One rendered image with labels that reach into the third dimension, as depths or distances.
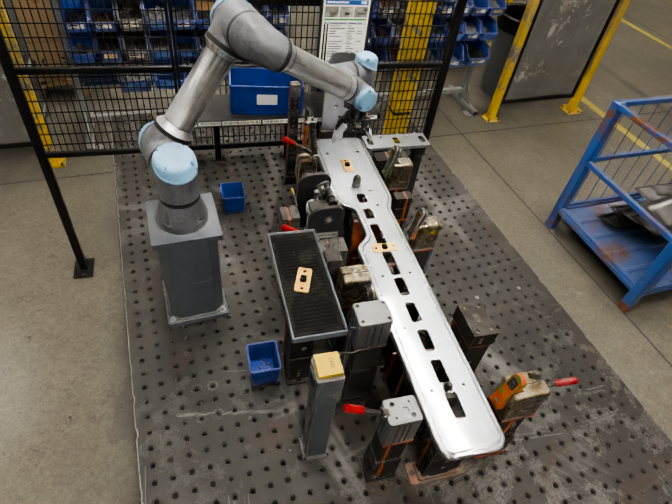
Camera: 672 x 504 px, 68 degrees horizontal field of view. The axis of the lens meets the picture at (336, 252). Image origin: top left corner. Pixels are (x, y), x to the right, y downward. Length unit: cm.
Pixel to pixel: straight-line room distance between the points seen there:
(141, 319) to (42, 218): 171
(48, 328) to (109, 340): 31
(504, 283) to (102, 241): 224
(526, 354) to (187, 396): 118
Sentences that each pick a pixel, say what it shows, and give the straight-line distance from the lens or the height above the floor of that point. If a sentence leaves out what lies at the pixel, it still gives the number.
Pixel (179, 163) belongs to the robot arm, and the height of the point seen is 132.
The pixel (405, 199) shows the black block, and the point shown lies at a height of 98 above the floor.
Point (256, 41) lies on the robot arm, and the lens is 136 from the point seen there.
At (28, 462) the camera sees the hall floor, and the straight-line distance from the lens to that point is 251.
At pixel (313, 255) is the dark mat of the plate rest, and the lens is 138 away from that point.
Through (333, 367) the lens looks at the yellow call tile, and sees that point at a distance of 117.
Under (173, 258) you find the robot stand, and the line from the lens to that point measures 158.
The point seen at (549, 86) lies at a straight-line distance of 502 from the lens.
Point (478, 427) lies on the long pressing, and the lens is 137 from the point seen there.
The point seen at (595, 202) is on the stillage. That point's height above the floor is 17.
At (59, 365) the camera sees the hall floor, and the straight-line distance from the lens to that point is 271.
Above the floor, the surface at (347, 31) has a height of 130.
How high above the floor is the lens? 215
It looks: 45 degrees down
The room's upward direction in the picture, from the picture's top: 9 degrees clockwise
